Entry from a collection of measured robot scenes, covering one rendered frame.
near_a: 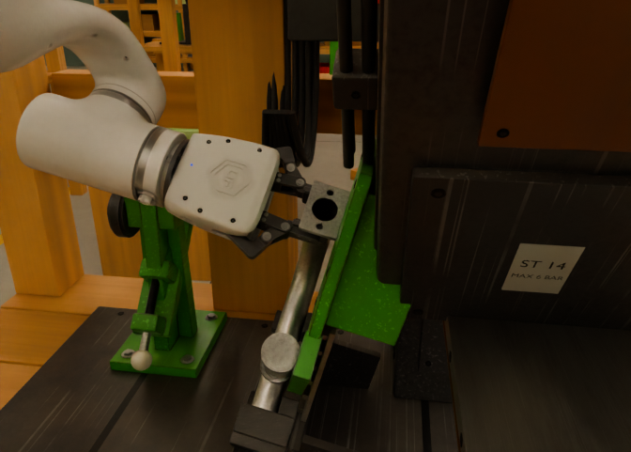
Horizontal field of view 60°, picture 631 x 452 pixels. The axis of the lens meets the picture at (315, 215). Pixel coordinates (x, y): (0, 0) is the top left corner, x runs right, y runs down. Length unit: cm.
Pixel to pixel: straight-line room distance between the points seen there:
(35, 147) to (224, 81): 33
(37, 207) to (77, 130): 47
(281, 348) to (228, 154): 20
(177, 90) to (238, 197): 44
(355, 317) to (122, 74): 36
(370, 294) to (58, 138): 35
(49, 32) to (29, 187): 54
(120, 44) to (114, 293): 59
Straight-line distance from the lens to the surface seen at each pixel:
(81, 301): 110
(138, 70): 64
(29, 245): 110
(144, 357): 79
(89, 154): 59
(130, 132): 59
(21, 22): 53
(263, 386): 64
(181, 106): 97
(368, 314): 52
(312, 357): 52
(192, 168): 57
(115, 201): 78
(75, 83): 105
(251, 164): 57
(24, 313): 111
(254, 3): 82
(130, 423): 78
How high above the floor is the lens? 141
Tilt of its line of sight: 23 degrees down
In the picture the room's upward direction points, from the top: straight up
